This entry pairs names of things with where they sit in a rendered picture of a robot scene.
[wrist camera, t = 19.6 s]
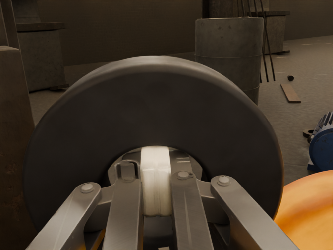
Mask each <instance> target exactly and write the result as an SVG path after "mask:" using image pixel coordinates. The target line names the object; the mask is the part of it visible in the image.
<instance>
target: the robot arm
mask: <svg viewBox="0 0 333 250"><path fill-rule="evenodd" d="M114 172H115V183H114V184H113V185H111V186H109V187H104V188H101V186H100V185H99V184H98V183H94V182H88V183H83V184H81V185H79V186H78V187H76V188H75V189H74V191H73V192H72V193H71V194H70V196H69V197H68V198H67V199H66V200H65V202H64V203H63V204H62V205H61V207H60V208H59V209H58V210H57V211H56V213H55V214H54V215H53V216H52V218H51V219H50V220H49V221H48V222H47V224H46V225H45V226H44V227H43V229H42V230H41V231H40V232H39V233H38V235H37V236H36V237H35V238H34V239H33V241H32V242H31V243H30V244H29V246H28V247H27V248H26V249H25V250H97V248H98V246H99V245H100V243H101V241H102V239H103V237H104V241H103V246H102V250H143V232H144V216H146V217H155V216H156V215H160V217H167V216H170V215H172V230H173V239H174V250H214V247H213V243H212V239H211V235H210V231H209V227H208V223H207V222H209V224H210V227H211V229H212V230H213V232H214V234H215V236H216V237H217V239H218V240H219V242H220V244H221V245H222V247H223V249H224V250H300V248H299V247H298V246H297V245H296V244H295V243H294V242H293V241H292V240H291V239H290V238H289V237H288V236H287V235H286V233H285V232H284V231H283V230H282V229H281V228H280V227H279V226H278V225H277V224H276V223H275V222H274V221H273V219H272V218H271V217H270V216H269V215H268V214H267V213H266V212H265V211H264V210H263V209H262V208H261V207H260V205H259V204H258V203H257V202H256V201H255V200H254V199H253V198H252V197H251V196H250V195H249V194H248V193H247V191H246V190H245V189H244V188H243V187H242V186H241V185H240V184H239V183H238V182H237V181H236V180H235V179H234V178H232V177H229V176H225V175H221V176H215V177H213V178H212V179H211V182H204V181H201V180H199V179H197V178H196V176H195V174H194V173H193V172H192V167H191V163H190V159H189V155H188V154H187V153H185V152H183V151H181V150H168V147H167V146H145V147H142V150H141V152H127V153H126V154H125V155H124V156H123V157H122V161H119V162H117V163H116V164H115V165H114Z"/></svg>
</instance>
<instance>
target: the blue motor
mask: <svg viewBox="0 0 333 250"><path fill-rule="evenodd" d="M310 139H311V142H310V146H309V155H310V160H309V162H308V166H307V169H308V170H311V171H316V172H323V171H328V170H333V111H332V112H331V113H330V112H329V111H328V113H327V115H326V114H324V116H323V118H322V117H321V118H320V120H319V121H318V123H317V125H316V127H315V129H314V131H313V133H312V136H311V138H310Z"/></svg>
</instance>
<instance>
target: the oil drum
mask: <svg viewBox="0 0 333 250"><path fill-rule="evenodd" d="M263 30H264V19H263V18H262V17H249V16H242V17H241V18H210V19H197V20H196V21H195V54H194V55H195V62H197V63H200V64H202V65H205V66H207V67H209V68H211V69H213V70H215V71H217V72H218V73H220V74H222V75H223V76H225V77H226V78H228V79H229V80H230V81H232V82H233V83H234V84H235V85H236V86H237V87H238V88H239V89H241V90H242V91H243V92H244V93H245V94H246V95H247V96H248V97H249V98H250V99H251V100H252V101H253V102H254V103H255V104H256V105H257V106H258V96H259V87H260V84H259V83H260V70H261V56H262V54H263V53H262V43H263Z"/></svg>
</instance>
